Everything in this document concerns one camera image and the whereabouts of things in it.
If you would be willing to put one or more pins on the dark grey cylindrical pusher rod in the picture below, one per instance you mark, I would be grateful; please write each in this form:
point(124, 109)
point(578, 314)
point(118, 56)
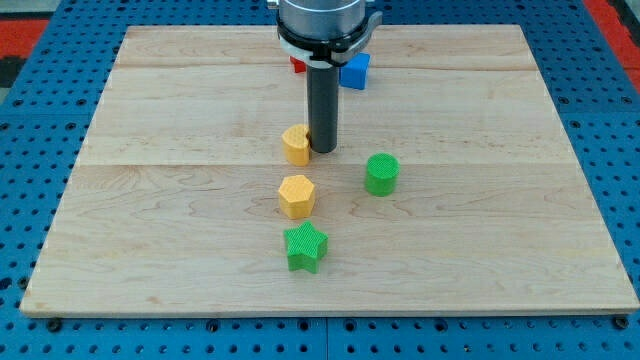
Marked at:
point(322, 99)

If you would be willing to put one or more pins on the black white tool mount ring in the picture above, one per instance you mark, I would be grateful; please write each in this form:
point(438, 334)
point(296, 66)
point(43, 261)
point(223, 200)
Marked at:
point(323, 54)

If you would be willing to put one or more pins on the yellow heart block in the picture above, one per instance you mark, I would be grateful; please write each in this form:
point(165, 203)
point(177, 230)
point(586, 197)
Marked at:
point(296, 144)

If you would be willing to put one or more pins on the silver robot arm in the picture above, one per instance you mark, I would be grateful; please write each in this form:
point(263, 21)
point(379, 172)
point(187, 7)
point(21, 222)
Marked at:
point(325, 35)

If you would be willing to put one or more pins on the red block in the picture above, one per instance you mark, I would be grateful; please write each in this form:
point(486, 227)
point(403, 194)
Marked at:
point(298, 65)

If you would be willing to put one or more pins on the blue cube block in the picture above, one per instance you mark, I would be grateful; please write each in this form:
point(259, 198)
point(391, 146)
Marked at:
point(355, 73)

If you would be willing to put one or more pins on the green cylinder block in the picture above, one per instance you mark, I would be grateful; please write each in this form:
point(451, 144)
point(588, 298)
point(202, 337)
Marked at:
point(382, 171)

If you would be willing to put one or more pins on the yellow hexagon block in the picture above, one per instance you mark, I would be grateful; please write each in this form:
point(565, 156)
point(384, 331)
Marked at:
point(296, 196)

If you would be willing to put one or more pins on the green star block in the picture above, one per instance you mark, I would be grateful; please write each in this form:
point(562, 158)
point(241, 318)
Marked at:
point(305, 247)

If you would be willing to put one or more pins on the light wooden board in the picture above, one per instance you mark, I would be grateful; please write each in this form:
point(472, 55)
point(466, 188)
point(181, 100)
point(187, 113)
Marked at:
point(172, 207)

